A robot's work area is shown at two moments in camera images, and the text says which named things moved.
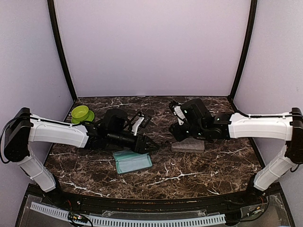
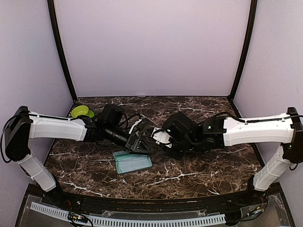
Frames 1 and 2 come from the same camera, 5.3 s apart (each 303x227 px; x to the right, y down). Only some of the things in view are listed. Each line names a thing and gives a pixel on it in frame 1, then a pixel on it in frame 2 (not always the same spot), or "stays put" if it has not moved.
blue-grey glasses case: (128, 161) stays put
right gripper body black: (180, 135) to (177, 156)
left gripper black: (140, 146) stays put
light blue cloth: (138, 162) stays put
